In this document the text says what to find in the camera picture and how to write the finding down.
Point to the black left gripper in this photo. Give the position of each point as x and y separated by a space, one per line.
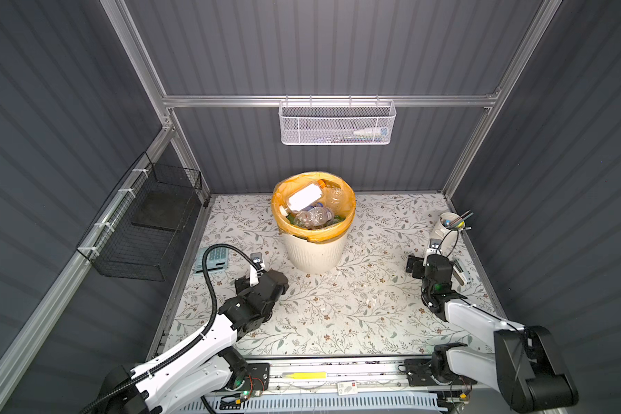
242 287

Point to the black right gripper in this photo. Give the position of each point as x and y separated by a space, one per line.
419 263

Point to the clear bottle white cap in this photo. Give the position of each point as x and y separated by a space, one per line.
334 198

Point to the blue label water bottle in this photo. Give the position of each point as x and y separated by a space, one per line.
314 218

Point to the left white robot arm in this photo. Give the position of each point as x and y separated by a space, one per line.
206 361

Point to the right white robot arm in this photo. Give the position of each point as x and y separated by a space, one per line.
524 364

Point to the cream ribbed waste bin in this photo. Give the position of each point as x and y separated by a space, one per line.
314 258

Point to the orange plastic bin liner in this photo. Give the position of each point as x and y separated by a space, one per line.
346 208

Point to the white teal stapler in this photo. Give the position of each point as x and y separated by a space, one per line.
459 274

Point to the white pencil cup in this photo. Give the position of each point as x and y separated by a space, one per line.
448 226

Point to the teal desk calculator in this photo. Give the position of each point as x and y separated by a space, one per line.
217 260

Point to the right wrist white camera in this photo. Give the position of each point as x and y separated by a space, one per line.
435 247

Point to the wrist white camera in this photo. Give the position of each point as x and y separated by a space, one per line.
257 269
435 247

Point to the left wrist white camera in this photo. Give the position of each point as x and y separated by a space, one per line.
257 269

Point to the yellow tool on rail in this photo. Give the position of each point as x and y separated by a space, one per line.
306 376

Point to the black wire side basket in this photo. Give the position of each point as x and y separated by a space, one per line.
147 231

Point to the white wire wall basket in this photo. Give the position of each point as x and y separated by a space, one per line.
339 123

